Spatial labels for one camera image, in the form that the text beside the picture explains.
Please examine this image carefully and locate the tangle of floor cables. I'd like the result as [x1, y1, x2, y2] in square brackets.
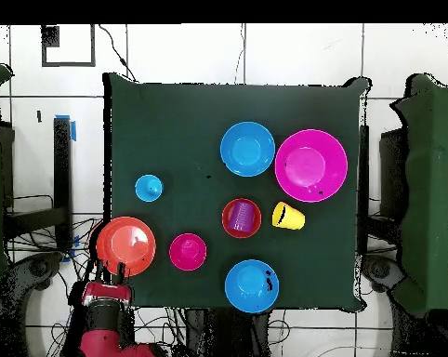
[7, 215, 106, 357]

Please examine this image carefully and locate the dark green tablecloth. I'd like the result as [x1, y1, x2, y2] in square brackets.
[102, 72, 370, 313]

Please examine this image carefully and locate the large pink plastic bowl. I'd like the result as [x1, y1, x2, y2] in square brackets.
[274, 128, 349, 204]

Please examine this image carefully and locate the blue plastic cup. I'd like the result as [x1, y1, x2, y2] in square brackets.
[134, 173, 165, 204]

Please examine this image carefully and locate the blue plastic bowl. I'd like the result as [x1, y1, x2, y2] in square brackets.
[219, 121, 276, 179]
[224, 258, 281, 314]

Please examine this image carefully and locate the large orange plastic bowl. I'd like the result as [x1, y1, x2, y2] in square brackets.
[95, 216, 157, 279]

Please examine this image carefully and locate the black metal frame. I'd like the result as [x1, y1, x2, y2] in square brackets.
[358, 125, 409, 258]
[0, 116, 73, 254]

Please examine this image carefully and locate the small red-orange plastic bowl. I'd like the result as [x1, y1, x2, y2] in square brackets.
[220, 197, 263, 240]

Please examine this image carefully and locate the blue tape strip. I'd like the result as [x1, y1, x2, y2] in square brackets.
[54, 113, 77, 142]

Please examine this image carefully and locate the small magenta plastic bowl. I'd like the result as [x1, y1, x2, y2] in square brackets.
[168, 232, 208, 272]

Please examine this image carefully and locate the purple ribbed plastic cup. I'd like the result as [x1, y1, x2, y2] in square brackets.
[226, 199, 257, 234]

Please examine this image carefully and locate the thin black floor cable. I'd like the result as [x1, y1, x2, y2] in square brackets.
[98, 24, 138, 82]

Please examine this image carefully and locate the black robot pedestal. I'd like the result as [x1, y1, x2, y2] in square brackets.
[178, 307, 273, 357]

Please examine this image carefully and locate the yellow plastic cup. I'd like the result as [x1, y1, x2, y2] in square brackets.
[270, 201, 307, 231]

